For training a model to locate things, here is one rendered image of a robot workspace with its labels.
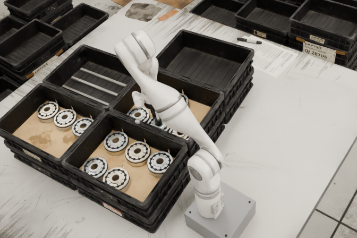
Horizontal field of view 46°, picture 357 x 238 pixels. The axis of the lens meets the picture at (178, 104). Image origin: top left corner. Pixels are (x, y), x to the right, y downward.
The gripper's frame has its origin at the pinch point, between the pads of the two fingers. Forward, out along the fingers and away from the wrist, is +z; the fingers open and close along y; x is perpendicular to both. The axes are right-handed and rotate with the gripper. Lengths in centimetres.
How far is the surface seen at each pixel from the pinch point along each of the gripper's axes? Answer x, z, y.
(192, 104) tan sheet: -17.1, 2.2, 4.6
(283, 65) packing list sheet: -72, 15, 24
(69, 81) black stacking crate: 34, 2, 43
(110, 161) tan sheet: 23.4, 2.3, -11.9
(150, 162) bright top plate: 8.2, -0.7, -20.5
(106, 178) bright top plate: 25.9, -0.6, -21.5
